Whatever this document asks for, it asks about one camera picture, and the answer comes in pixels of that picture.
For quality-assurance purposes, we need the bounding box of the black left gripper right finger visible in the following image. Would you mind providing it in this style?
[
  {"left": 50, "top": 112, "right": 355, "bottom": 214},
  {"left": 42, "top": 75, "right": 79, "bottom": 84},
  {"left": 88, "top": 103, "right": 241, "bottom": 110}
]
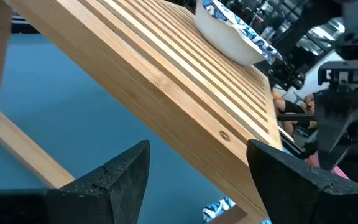
[{"left": 246, "top": 139, "right": 358, "bottom": 224}]

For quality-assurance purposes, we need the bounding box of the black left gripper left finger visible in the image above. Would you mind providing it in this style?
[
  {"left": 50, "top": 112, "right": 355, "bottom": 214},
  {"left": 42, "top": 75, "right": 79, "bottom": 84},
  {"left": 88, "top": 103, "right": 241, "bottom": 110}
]
[{"left": 0, "top": 139, "right": 151, "bottom": 224}]

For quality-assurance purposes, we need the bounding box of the pink bowl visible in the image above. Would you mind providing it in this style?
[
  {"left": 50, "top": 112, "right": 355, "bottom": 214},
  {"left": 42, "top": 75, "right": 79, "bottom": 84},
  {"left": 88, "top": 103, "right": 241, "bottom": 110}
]
[{"left": 306, "top": 151, "right": 350, "bottom": 180}]

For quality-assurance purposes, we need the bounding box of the blue floral paper bowl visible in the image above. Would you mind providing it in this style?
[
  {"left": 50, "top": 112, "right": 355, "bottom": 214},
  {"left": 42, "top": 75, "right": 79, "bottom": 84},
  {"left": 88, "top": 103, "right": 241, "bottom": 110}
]
[
  {"left": 194, "top": 0, "right": 283, "bottom": 67},
  {"left": 202, "top": 196, "right": 237, "bottom": 224}
]

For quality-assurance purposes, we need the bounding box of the wooden slatted shelf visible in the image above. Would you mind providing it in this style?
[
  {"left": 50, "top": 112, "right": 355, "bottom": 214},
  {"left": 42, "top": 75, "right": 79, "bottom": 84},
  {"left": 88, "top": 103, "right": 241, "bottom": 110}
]
[{"left": 0, "top": 0, "right": 284, "bottom": 224}]

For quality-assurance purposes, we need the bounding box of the person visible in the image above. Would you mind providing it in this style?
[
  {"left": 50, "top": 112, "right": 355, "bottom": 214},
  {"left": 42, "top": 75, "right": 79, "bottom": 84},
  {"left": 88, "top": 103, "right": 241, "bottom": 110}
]
[{"left": 272, "top": 91, "right": 318, "bottom": 136}]

